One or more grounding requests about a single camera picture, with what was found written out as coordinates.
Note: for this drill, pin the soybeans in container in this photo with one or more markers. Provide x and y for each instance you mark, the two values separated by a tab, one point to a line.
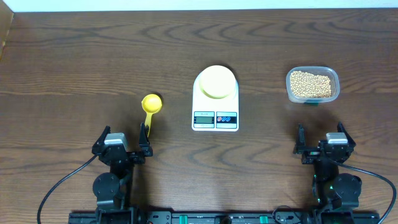
308	85

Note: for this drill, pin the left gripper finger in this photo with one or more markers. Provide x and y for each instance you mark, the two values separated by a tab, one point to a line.
143	139
99	145

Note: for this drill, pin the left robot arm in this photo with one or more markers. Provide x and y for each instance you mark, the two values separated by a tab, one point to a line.
113	189

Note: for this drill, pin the clear plastic container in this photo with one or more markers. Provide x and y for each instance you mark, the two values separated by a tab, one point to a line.
326	71

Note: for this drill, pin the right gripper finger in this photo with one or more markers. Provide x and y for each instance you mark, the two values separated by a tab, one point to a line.
300	140
341	129

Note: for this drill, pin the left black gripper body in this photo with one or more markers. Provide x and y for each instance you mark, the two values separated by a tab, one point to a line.
138	158

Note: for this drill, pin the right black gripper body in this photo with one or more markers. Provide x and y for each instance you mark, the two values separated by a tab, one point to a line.
311	154

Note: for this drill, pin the yellow plastic measuring scoop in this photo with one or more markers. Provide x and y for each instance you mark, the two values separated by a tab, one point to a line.
151	104

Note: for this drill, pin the green tape strip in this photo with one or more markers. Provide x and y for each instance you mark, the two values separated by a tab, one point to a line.
311	103

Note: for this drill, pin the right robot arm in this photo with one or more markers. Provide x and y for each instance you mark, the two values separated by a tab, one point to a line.
334	190

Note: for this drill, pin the white digital kitchen scale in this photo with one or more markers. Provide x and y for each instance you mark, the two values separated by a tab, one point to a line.
210	114

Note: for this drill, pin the pale yellow bowl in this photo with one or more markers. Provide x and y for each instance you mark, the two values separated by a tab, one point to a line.
217	82

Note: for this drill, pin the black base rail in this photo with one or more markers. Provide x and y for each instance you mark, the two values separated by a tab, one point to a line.
164	217

